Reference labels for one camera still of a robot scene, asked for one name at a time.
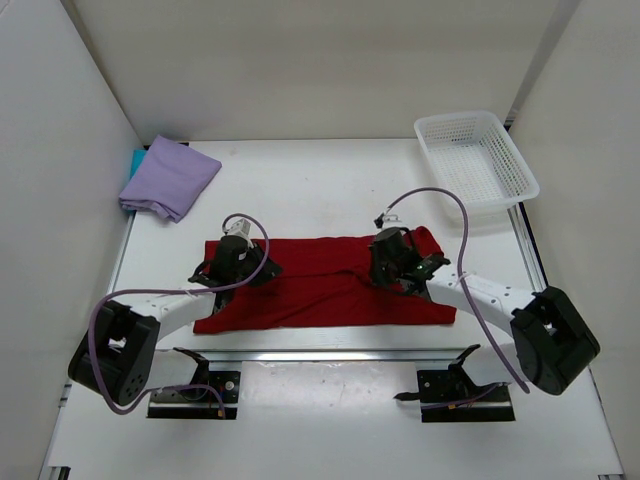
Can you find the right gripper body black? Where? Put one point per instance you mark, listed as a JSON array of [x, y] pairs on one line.
[[383, 273]]

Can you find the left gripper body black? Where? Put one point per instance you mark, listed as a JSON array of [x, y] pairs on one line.
[[251, 262]]

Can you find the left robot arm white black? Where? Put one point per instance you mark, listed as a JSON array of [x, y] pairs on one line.
[[115, 356]]

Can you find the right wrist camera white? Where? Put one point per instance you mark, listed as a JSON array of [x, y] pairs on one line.
[[388, 220]]

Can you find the teal t shirt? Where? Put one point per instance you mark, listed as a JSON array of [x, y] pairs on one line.
[[137, 158]]

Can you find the white plastic basket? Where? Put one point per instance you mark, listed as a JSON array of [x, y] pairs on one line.
[[471, 154]]

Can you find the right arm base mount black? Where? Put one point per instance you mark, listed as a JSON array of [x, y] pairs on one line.
[[450, 396]]

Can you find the red t shirt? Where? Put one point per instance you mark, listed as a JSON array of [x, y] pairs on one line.
[[325, 283]]

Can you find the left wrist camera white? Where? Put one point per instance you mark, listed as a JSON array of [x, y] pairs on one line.
[[240, 228]]

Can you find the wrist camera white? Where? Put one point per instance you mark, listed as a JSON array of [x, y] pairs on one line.
[[388, 220], [240, 228]]

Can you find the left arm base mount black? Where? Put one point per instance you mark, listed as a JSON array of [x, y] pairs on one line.
[[186, 385]]

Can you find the lavender t shirt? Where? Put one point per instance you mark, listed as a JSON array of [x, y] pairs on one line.
[[169, 179]]

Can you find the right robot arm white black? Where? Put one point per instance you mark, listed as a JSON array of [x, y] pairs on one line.
[[493, 304]]

